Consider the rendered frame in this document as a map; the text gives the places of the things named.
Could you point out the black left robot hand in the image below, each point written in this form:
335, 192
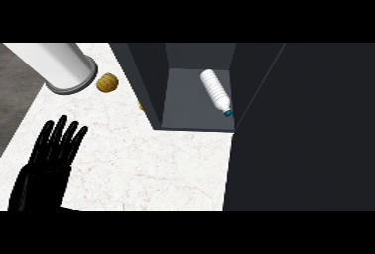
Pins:
45, 165

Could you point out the dark grey cabinet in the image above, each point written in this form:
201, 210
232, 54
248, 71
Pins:
195, 99

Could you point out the white plastic water bottle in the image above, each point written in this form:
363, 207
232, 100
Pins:
215, 89

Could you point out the dark grey cabinet door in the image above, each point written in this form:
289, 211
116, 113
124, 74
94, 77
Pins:
311, 132

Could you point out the small yellow-brown item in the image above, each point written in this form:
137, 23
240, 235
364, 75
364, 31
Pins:
140, 105

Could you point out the brown round pastry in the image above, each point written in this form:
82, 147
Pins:
106, 82

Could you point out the white cylindrical appliance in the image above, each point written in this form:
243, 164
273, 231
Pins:
56, 64

